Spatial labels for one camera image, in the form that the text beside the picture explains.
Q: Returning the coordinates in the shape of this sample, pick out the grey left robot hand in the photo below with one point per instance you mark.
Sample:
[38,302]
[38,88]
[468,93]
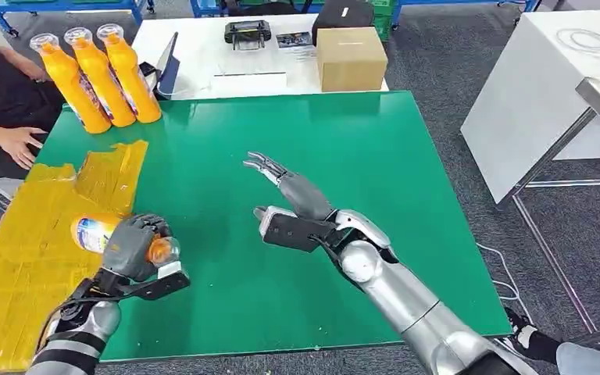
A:
[129,248]

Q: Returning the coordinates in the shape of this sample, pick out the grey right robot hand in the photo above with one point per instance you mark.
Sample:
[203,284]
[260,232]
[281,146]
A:
[302,194]

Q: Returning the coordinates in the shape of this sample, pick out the orange drink bottle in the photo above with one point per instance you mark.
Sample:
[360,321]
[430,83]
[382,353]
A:
[98,77]
[129,72]
[72,88]
[90,233]

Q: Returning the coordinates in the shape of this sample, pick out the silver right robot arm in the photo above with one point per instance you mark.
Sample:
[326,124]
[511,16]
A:
[408,300]

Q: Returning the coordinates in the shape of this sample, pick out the green mat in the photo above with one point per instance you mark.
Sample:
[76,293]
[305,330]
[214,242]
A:
[279,129]

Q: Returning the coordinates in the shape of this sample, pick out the yellow sheet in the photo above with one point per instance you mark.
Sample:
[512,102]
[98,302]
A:
[20,259]

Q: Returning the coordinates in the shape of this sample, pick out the flat white box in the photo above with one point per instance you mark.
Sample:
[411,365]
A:
[248,84]

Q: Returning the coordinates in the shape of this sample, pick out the cardboard box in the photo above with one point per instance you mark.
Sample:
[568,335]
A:
[352,59]

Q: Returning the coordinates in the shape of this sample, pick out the person's right hand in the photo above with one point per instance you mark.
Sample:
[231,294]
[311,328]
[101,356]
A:
[20,145]

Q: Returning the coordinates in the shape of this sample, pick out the printed leaflet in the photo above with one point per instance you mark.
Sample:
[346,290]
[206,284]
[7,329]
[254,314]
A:
[295,40]

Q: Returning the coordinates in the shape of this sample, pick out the black handheld controller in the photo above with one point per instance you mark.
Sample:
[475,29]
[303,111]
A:
[248,31]

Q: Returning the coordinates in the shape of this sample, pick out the black bag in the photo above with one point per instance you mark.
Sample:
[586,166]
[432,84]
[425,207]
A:
[341,18]

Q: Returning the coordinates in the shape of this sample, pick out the tablet in blue case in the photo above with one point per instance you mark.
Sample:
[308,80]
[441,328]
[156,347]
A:
[169,70]

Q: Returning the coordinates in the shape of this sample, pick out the green crate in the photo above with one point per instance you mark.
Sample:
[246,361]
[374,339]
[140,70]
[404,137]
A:
[383,18]

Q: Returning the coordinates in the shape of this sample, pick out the blue metal rack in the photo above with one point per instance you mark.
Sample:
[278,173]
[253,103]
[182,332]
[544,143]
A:
[204,6]
[46,4]
[434,2]

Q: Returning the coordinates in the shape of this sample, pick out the white table with metal legs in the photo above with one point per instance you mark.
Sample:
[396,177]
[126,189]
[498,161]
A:
[533,98]

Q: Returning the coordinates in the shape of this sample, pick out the black and white sneaker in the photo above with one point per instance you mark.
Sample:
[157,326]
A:
[520,331]

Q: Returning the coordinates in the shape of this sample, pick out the person's leg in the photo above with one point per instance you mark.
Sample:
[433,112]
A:
[590,360]

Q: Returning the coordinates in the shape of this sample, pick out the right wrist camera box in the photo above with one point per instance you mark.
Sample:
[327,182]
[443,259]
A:
[289,233]

